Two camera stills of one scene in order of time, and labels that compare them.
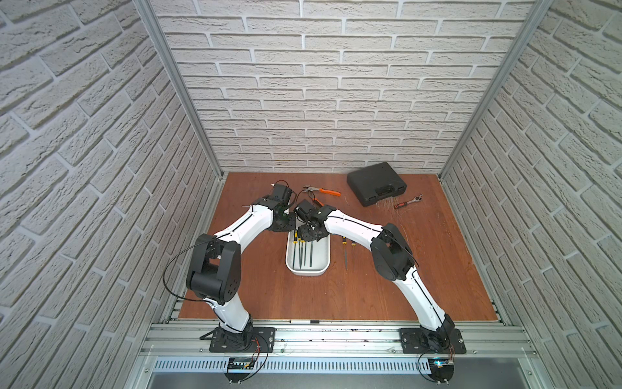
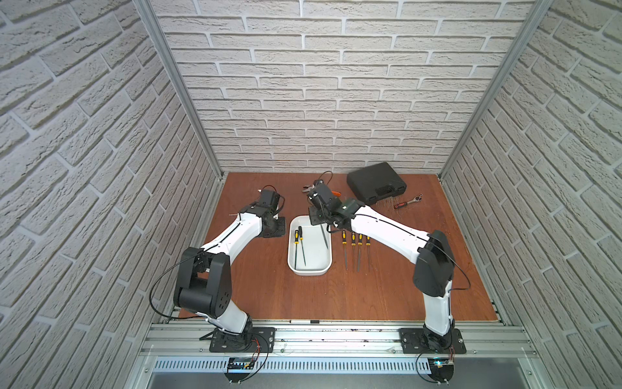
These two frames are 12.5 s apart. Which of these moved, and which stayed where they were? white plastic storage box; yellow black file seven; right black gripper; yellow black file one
Moved: right black gripper
Stayed: yellow black file one; white plastic storage box; yellow black file seven
